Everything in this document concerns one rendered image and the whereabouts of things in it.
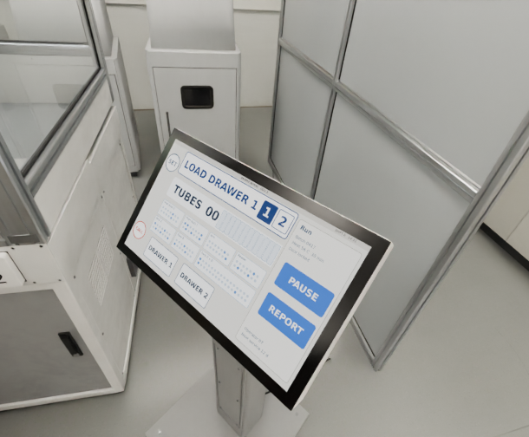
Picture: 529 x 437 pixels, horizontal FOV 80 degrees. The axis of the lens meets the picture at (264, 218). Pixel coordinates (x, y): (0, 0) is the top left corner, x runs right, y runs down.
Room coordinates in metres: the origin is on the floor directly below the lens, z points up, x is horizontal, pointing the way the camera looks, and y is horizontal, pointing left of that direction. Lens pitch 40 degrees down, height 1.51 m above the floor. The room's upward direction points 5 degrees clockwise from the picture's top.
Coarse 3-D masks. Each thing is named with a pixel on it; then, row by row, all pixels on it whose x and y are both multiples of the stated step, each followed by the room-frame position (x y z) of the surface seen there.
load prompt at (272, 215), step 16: (192, 160) 0.58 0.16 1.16; (192, 176) 0.55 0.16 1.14; (208, 176) 0.54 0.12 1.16; (224, 176) 0.52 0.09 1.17; (224, 192) 0.50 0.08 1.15; (240, 192) 0.49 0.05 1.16; (256, 192) 0.47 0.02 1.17; (240, 208) 0.46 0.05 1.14; (256, 208) 0.45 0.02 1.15; (272, 208) 0.44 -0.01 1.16; (288, 208) 0.43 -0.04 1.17; (272, 224) 0.42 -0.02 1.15; (288, 224) 0.41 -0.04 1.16
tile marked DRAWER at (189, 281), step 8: (184, 264) 0.42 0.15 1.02; (184, 272) 0.40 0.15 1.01; (192, 272) 0.40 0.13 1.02; (176, 280) 0.40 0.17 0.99; (184, 280) 0.39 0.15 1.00; (192, 280) 0.39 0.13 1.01; (200, 280) 0.38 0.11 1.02; (184, 288) 0.38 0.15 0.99; (192, 288) 0.38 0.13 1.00; (200, 288) 0.37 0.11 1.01; (208, 288) 0.37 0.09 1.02; (192, 296) 0.36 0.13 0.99; (200, 296) 0.36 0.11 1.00; (208, 296) 0.36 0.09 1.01; (200, 304) 0.35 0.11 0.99
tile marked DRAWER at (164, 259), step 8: (152, 240) 0.48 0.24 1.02; (152, 248) 0.47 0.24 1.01; (160, 248) 0.46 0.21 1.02; (152, 256) 0.45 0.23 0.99; (160, 256) 0.45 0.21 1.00; (168, 256) 0.44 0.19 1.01; (176, 256) 0.43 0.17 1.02; (160, 264) 0.43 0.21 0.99; (168, 264) 0.43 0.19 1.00; (168, 272) 0.41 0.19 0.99
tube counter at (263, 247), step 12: (216, 204) 0.49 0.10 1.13; (204, 216) 0.48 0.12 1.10; (216, 216) 0.47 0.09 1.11; (228, 216) 0.46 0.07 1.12; (216, 228) 0.45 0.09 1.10; (228, 228) 0.44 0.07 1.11; (240, 228) 0.43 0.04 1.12; (252, 228) 0.43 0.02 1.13; (240, 240) 0.42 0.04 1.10; (252, 240) 0.41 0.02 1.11; (264, 240) 0.40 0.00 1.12; (252, 252) 0.39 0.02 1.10; (264, 252) 0.39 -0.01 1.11; (276, 252) 0.38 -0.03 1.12
